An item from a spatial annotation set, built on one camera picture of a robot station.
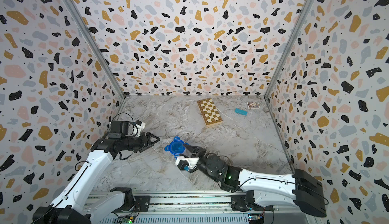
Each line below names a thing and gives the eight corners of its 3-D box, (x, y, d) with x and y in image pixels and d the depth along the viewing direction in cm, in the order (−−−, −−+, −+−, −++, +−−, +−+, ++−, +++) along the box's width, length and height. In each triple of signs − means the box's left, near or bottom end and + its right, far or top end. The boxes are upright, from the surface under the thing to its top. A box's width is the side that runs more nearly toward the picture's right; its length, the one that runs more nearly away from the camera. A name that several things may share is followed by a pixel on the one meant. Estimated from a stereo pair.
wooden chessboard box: (206, 127, 106) (207, 124, 103) (196, 103, 121) (196, 100, 118) (222, 122, 109) (223, 120, 106) (211, 100, 123) (211, 97, 121)
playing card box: (248, 108, 118) (249, 106, 116) (247, 103, 121) (247, 101, 120) (259, 108, 118) (260, 107, 116) (257, 103, 121) (258, 101, 120)
